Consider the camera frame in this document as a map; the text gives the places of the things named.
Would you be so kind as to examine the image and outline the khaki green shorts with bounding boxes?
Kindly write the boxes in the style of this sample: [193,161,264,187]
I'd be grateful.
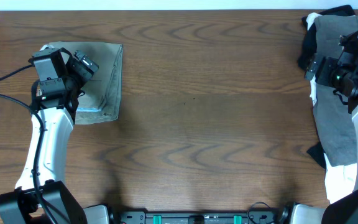
[42,42,123,124]

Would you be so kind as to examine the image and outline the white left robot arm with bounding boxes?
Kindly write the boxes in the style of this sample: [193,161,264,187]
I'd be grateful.
[0,48,109,223]

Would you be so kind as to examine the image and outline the black folded garment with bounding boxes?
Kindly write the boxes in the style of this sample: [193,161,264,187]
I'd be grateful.
[298,5,356,166]

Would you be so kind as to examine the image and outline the grey folded shorts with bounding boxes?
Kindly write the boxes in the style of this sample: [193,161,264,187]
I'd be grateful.
[313,15,358,166]

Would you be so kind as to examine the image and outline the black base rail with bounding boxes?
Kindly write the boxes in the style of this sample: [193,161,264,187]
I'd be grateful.
[116,209,288,224]

